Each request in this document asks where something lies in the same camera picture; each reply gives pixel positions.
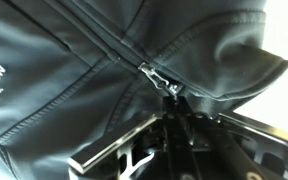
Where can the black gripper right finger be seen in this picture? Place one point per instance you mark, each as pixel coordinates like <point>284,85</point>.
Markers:
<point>250,149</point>

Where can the black zip-up vest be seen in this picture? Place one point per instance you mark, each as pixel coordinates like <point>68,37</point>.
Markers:
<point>69,69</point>

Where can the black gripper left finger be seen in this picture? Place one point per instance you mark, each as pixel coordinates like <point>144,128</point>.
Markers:
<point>146,147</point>

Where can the silver zipper pull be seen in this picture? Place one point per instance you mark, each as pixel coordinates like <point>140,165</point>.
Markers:
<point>160,82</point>

